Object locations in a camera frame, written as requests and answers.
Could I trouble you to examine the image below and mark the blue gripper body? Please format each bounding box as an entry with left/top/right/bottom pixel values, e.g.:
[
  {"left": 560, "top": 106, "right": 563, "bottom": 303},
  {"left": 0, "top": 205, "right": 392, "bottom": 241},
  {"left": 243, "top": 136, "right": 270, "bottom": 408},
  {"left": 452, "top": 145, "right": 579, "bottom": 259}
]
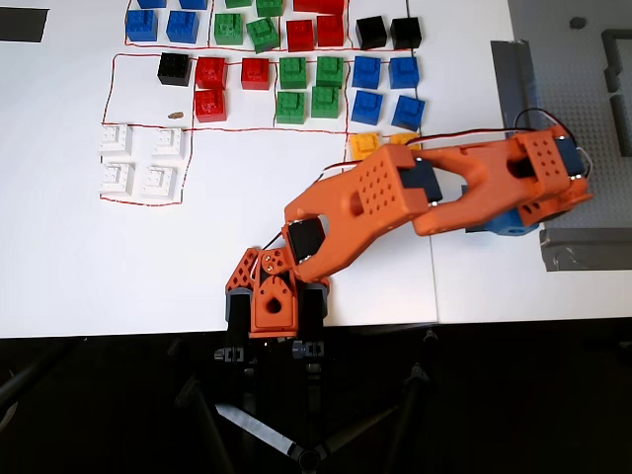
[{"left": 485, "top": 206, "right": 541, "bottom": 240}]

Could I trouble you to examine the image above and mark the black lego block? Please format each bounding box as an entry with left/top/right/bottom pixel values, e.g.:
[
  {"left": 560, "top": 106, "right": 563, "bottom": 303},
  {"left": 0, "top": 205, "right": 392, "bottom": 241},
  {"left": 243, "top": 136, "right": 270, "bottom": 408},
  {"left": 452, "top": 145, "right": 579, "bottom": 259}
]
[
  {"left": 156, "top": 51, "right": 193, "bottom": 89},
  {"left": 389, "top": 16, "right": 423, "bottom": 51},
  {"left": 355, "top": 15, "right": 388, "bottom": 51}
]

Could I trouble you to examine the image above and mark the white lego block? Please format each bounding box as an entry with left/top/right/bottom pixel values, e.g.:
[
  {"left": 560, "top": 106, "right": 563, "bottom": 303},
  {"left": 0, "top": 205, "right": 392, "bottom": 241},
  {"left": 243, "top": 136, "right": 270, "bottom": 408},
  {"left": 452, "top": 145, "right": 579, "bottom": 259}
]
[
  {"left": 97, "top": 122, "right": 134, "bottom": 155},
  {"left": 140, "top": 165, "right": 179, "bottom": 199},
  {"left": 98, "top": 161, "right": 136, "bottom": 196},
  {"left": 151, "top": 126, "right": 187, "bottom": 159}
]

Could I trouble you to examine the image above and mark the dark grey tape marker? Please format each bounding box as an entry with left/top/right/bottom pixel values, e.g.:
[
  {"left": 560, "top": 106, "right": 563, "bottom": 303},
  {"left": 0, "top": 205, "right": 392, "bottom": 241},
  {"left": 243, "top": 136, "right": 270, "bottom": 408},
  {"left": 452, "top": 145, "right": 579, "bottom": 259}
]
[{"left": 0, "top": 7, "right": 50, "bottom": 43}]

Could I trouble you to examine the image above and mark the grey lego baseplate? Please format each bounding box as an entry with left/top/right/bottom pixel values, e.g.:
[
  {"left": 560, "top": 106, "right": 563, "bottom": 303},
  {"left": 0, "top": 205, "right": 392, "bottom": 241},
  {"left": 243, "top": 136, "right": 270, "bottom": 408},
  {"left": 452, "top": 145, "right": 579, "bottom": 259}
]
[{"left": 530, "top": 29, "right": 632, "bottom": 232}]

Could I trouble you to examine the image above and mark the silver duct tape strip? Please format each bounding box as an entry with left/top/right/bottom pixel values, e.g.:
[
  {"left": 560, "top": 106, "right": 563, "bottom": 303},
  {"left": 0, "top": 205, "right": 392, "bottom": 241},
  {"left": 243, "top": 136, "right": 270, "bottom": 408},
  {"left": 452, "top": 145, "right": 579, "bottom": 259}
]
[
  {"left": 490, "top": 39, "right": 540, "bottom": 149},
  {"left": 539, "top": 227, "right": 632, "bottom": 274}
]

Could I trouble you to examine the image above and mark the white red servo cable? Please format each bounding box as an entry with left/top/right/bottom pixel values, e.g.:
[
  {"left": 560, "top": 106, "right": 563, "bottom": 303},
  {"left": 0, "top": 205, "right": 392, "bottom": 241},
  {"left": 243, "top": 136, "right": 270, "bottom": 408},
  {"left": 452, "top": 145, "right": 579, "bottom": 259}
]
[{"left": 319, "top": 128, "right": 524, "bottom": 180}]

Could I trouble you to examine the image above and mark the dark grey brick wall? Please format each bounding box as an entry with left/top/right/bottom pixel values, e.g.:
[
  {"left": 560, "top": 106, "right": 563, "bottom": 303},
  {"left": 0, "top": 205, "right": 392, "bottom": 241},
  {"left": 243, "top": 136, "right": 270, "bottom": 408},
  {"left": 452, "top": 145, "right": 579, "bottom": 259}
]
[
  {"left": 600, "top": 29, "right": 632, "bottom": 94},
  {"left": 608, "top": 93, "right": 632, "bottom": 158}
]

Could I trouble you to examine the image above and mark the black camera tripod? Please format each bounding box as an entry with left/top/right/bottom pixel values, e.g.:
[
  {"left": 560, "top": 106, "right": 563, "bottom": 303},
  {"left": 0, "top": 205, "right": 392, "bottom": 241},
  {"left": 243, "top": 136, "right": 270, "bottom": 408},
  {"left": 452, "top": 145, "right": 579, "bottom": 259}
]
[{"left": 167, "top": 328, "right": 443, "bottom": 474}]

